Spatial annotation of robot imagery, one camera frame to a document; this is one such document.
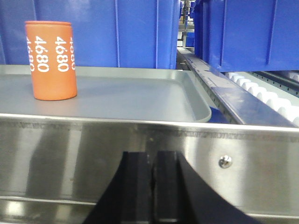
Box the blue plastic bin right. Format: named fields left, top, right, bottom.
left=193, top=0, right=299, bottom=72

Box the blue plastic bin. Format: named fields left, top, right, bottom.
left=0, top=0, right=180, bottom=69
left=193, top=0, right=299, bottom=72

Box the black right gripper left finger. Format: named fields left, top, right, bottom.
left=83, top=152, right=152, bottom=224

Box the stainless steel shelf rail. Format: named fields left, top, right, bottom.
left=0, top=114, right=299, bottom=224

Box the blue plastic bin left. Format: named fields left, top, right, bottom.
left=0, top=0, right=180, bottom=69

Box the orange cylindrical capacitor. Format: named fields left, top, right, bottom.
left=25, top=21, right=77, bottom=101

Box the blue metal guide rail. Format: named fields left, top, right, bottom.
left=177, top=47, right=298, bottom=127

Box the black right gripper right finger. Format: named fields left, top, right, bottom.
left=154, top=151, right=259, bottom=224

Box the grey metal tray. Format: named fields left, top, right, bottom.
left=0, top=65, right=212, bottom=122

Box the white roller conveyor track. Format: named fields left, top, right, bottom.
left=225, top=72, right=299, bottom=126

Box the silver screw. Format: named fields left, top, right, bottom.
left=218, top=155, right=232, bottom=168

